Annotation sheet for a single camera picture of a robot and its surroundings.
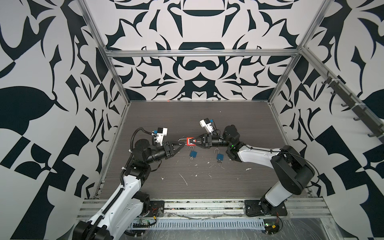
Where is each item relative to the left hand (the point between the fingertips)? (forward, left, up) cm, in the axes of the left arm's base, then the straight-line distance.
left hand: (185, 143), depth 69 cm
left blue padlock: (+7, -4, -26) cm, 27 cm away
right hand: (0, -3, -1) cm, 4 cm away
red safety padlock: (+2, -1, -1) cm, 3 cm away
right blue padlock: (+4, -20, -25) cm, 32 cm away
